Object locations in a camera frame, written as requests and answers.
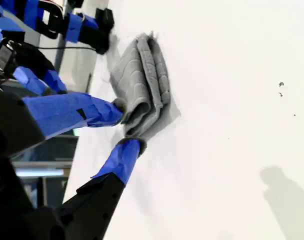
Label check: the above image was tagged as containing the grey striped towel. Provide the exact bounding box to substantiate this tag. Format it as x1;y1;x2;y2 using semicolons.
108;30;182;141

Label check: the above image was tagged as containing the black camera cable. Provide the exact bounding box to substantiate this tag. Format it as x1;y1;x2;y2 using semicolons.
36;45;98;52

